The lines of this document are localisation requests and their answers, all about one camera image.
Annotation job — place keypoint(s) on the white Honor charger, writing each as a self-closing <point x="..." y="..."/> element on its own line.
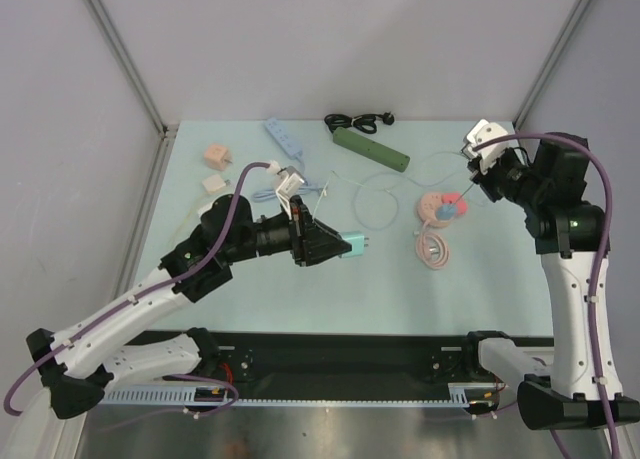
<point x="214" y="183"/>

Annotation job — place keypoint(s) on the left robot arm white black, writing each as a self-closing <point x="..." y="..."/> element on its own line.
<point x="81" y="364"/>

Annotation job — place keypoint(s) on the red pink cube charger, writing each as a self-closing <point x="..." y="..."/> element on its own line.
<point x="456" y="198"/>

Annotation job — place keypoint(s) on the grey cable duct rail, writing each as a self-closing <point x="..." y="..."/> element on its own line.
<point x="284" y="390"/>

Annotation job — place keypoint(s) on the aluminium frame post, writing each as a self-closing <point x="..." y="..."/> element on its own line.
<point x="117" y="46"/>
<point x="559" y="47"/>

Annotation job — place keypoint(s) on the pink round socket hub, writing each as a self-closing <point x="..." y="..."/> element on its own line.
<point x="426" y="208"/>

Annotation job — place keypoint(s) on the green power strip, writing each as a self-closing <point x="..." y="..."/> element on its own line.
<point x="371" y="149"/>

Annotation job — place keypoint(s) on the light blue cube charger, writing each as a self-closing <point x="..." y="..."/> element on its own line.
<point x="446" y="212"/>

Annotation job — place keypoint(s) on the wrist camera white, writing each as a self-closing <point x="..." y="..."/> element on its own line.
<point x="288" y="180"/>
<point x="476" y="145"/>

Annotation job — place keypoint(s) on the pink deer cube socket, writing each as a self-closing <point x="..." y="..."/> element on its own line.
<point x="218" y="157"/>

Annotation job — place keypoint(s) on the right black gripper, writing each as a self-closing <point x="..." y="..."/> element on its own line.
<point x="486" y="177"/>

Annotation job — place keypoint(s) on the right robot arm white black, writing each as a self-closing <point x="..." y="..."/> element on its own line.
<point x="566" y="196"/>

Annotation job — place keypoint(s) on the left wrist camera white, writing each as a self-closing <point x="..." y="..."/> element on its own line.
<point x="288" y="180"/>

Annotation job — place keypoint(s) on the left aluminium frame post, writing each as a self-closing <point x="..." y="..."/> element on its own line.
<point x="117" y="46"/>

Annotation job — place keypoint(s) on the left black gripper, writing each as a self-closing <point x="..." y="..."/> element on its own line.
<point x="321" y="242"/>

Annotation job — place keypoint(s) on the right aluminium frame post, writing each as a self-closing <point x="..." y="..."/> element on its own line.
<point x="559" y="47"/>

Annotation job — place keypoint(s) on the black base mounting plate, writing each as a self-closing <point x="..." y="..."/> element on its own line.
<point x="249" y="357"/>

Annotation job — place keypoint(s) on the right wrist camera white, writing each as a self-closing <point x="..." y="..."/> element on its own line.
<point x="476" y="145"/>

